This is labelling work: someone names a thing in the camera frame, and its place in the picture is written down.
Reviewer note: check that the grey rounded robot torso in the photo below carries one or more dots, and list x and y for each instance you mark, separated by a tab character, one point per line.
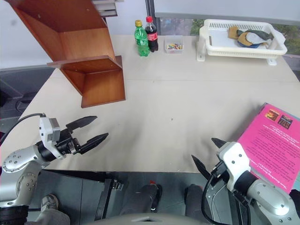
150	219

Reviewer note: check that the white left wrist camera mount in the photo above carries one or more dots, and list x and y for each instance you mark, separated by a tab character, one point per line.
47	133

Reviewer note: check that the black window post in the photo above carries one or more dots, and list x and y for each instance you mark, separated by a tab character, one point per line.
149	9

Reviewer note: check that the green soda bottle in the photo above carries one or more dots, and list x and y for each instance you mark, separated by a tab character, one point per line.
141	41

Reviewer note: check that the dark grey furniture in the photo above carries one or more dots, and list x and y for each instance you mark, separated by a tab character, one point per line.
16	84

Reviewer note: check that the cola bottle red cap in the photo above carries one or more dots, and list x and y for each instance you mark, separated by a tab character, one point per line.
152	38

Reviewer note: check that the grey window frame bar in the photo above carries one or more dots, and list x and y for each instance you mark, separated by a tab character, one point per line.
211	16

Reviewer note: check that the white plastic basket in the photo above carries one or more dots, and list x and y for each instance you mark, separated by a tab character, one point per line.
225	47

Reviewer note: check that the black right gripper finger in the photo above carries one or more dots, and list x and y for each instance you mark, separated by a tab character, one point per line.
200	167
218	142

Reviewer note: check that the black table leg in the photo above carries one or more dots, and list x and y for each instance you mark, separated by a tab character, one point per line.
105	199

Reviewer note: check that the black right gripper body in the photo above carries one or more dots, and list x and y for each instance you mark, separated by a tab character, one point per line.
216	174

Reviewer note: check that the pink book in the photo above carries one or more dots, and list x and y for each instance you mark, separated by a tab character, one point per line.
269	145

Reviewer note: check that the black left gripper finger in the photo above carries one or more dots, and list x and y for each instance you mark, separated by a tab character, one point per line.
82	122
96	141

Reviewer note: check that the tan cloth piece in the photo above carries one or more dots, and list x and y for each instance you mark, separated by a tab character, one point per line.
233	32

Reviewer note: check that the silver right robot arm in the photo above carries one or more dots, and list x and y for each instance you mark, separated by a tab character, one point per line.
269	199

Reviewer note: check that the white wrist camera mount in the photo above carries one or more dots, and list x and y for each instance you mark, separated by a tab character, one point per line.
47	133
234	159

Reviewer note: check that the dark rounded shape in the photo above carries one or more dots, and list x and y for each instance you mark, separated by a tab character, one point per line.
193	199

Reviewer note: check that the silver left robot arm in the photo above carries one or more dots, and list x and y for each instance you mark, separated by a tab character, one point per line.
16	161

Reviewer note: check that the blue yellow white cloth piece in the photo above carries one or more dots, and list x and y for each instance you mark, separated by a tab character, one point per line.
251	38

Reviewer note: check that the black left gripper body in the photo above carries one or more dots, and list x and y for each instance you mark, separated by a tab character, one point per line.
65	141

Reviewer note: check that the grey trouser leg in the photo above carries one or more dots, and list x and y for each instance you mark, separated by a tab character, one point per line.
52	218

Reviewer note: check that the grey sneaker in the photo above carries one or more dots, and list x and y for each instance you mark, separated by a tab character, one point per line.
49	202

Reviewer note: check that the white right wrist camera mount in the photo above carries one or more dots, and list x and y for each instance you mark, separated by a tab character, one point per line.
234	159

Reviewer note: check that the olive green cloth piece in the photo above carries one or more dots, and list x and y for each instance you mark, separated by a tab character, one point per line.
260	34

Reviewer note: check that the clear box of colourful bits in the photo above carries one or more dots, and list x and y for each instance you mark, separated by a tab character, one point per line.
174	47

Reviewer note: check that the wooden shelf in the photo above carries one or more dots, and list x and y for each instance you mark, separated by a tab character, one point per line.
93	84

